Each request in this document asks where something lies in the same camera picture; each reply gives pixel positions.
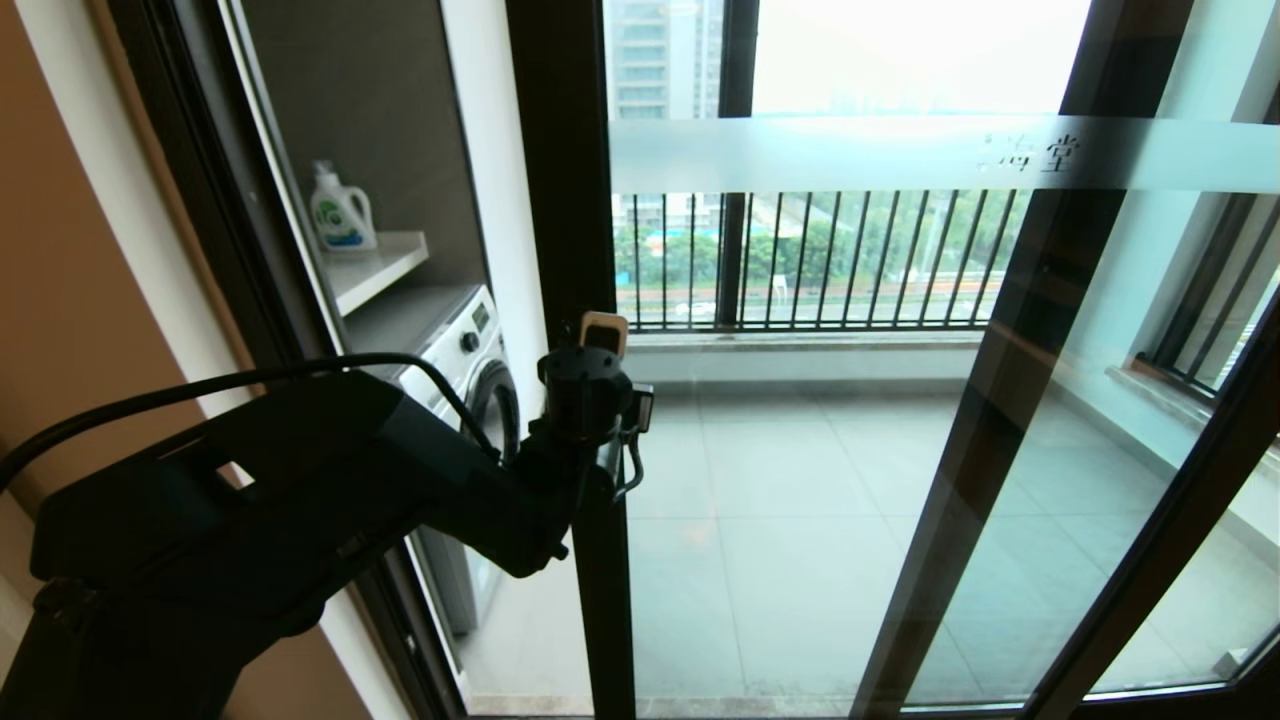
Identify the glass sliding door with handle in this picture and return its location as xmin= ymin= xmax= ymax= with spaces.
xmin=503 ymin=0 xmax=1280 ymax=720

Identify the silver front-load washing machine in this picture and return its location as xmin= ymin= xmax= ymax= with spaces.
xmin=345 ymin=283 xmax=526 ymax=638

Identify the long stone window sill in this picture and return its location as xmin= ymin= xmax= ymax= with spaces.
xmin=625 ymin=332 xmax=986 ymax=356

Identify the long black window railing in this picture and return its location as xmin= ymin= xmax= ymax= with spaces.
xmin=612 ymin=190 xmax=1029 ymax=333

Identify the white shelf board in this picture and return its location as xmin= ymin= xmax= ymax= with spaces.
xmin=326 ymin=230 xmax=431 ymax=316

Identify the white detergent bottle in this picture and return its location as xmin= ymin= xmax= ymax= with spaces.
xmin=308 ymin=160 xmax=379 ymax=251

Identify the grey high-rise building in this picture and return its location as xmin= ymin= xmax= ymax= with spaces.
xmin=605 ymin=0 xmax=725 ymax=121

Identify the dark brown niche panel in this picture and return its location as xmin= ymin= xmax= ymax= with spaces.
xmin=240 ymin=0 xmax=491 ymax=293

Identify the short stone window sill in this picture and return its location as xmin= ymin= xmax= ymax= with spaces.
xmin=1105 ymin=365 xmax=1226 ymax=431

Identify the short black window railing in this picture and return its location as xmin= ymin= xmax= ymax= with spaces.
xmin=1135 ymin=195 xmax=1280 ymax=401

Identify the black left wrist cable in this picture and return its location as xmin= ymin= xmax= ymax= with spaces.
xmin=610 ymin=430 xmax=648 ymax=503

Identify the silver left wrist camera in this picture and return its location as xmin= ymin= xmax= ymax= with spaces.
xmin=578 ymin=311 xmax=631 ymax=358

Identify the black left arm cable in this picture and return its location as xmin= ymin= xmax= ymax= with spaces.
xmin=0 ymin=352 xmax=503 ymax=493

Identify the black window frame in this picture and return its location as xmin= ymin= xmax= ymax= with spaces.
xmin=715 ymin=0 xmax=761 ymax=331

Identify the dark outer door frame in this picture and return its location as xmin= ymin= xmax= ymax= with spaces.
xmin=105 ymin=0 xmax=471 ymax=720

